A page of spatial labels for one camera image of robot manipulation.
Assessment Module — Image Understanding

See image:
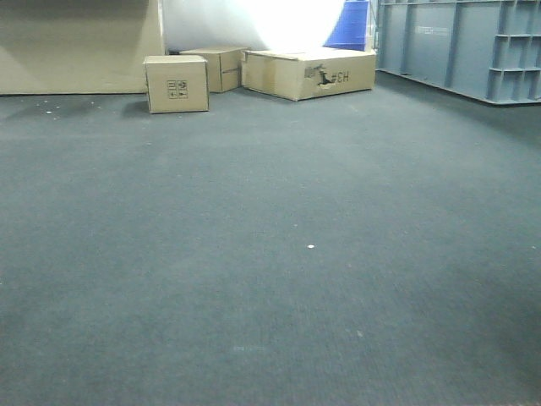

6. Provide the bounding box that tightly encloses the cardboard box middle back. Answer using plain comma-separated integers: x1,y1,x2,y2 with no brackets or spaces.
179,46,248,93

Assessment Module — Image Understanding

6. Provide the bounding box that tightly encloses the grey plastic crate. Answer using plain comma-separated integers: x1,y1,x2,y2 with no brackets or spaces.
378,1,540,105

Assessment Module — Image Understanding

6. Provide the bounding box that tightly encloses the blue plastic object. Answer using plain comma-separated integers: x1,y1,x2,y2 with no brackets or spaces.
325,1,369,51

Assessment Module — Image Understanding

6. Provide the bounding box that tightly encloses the large beige cardboard panel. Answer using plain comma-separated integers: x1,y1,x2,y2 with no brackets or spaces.
1,1,165,96

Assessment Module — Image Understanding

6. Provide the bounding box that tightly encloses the large flat cardboard box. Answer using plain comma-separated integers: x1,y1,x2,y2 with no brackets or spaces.
242,47,376,102

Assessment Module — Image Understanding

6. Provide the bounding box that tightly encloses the small cardboard box front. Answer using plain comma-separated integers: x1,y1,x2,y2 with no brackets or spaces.
143,55,210,114

